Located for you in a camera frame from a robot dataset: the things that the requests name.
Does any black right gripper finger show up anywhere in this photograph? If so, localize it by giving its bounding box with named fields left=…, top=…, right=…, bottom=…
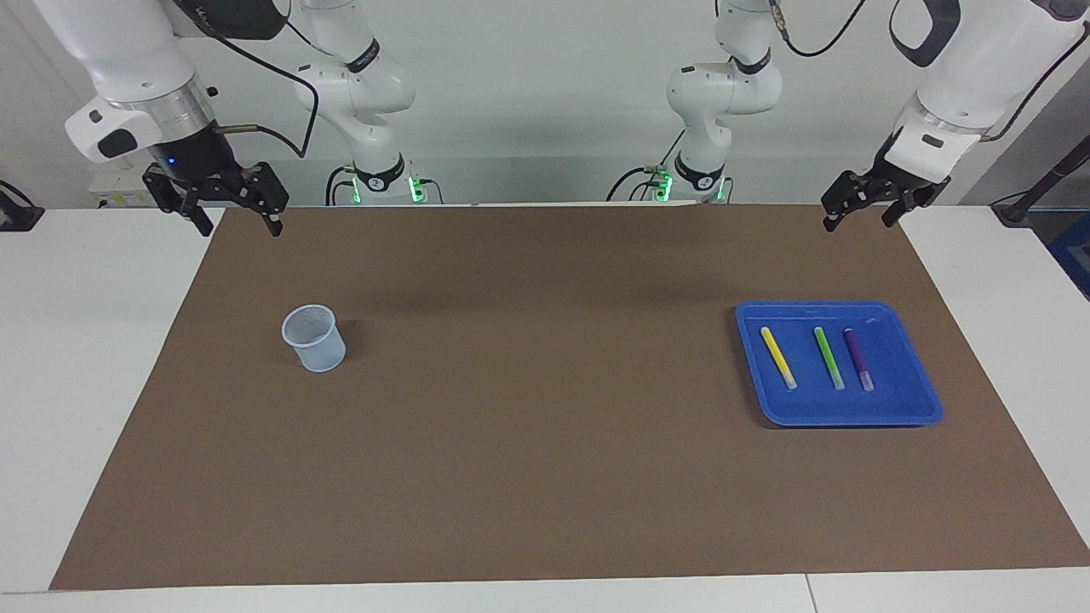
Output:
left=142, top=169, right=215, bottom=238
left=238, top=161, right=291, bottom=238

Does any translucent plastic cup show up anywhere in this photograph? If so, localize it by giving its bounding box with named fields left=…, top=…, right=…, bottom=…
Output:
left=281, top=304, right=347, bottom=373

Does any purple pen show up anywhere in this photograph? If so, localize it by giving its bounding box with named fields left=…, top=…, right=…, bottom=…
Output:
left=843, top=328, right=875, bottom=392

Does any green pen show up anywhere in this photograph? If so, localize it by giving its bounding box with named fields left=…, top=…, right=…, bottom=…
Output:
left=813, top=326, right=846, bottom=392

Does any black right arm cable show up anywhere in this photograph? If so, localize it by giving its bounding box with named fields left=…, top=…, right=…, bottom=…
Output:
left=175, top=0, right=320, bottom=160

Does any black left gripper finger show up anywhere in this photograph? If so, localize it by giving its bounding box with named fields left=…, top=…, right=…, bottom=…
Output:
left=881, top=191, right=930, bottom=229
left=820, top=170, right=879, bottom=233

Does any yellow pen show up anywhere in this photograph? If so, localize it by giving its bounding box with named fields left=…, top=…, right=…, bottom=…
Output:
left=760, top=326, right=799, bottom=392

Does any black clamp mount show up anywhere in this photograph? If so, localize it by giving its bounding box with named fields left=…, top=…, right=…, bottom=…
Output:
left=0, top=180, right=45, bottom=232

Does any black base cable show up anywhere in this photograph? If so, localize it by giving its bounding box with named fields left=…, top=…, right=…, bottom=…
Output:
left=326, top=164, right=359, bottom=206
left=606, top=128, right=686, bottom=203

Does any brown table mat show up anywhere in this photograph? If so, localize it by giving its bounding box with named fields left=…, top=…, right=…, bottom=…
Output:
left=49, top=203, right=1090, bottom=591

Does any black stand pole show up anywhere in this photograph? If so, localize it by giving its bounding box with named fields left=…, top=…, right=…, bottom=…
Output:
left=992, top=132, right=1090, bottom=226

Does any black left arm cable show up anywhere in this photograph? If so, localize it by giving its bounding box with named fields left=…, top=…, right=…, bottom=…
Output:
left=766, top=0, right=1090, bottom=146

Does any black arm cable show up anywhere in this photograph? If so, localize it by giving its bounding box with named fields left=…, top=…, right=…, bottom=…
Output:
left=766, top=0, right=1090, bottom=146
left=175, top=0, right=320, bottom=160

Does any white power strip box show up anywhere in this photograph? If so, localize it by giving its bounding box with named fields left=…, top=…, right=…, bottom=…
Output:
left=88, top=162, right=156, bottom=209

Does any blue plastic tray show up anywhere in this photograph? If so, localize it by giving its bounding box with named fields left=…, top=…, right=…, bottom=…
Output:
left=735, top=300, right=944, bottom=427

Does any blue crate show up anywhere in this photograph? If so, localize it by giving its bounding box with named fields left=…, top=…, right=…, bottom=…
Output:
left=1046, top=213, right=1090, bottom=301

